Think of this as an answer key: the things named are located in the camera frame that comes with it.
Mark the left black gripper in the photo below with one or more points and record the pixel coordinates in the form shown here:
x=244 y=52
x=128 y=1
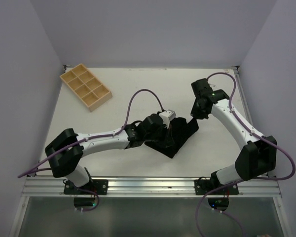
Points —
x=168 y=140

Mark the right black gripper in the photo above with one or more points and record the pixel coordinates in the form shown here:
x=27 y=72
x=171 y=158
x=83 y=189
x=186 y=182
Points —
x=198 y=114

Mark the black underwear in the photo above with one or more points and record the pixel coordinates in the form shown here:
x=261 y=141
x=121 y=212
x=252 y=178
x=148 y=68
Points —
x=181 y=131

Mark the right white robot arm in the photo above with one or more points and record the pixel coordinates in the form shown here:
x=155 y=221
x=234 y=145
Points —
x=256 y=156

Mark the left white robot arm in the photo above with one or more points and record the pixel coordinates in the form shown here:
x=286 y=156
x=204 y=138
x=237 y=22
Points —
x=66 y=150

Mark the wooden compartment tray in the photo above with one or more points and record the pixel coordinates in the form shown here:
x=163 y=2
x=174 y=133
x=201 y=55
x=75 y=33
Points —
x=86 y=86

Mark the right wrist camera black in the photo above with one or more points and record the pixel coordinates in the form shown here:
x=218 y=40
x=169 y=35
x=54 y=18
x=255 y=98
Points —
x=201 y=87

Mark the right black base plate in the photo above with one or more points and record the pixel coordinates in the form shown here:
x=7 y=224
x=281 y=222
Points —
x=203 y=186

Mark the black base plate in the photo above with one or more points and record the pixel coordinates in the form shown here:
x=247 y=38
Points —
x=98 y=186
x=203 y=186

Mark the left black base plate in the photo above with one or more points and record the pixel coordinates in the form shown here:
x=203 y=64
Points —
x=98 y=186

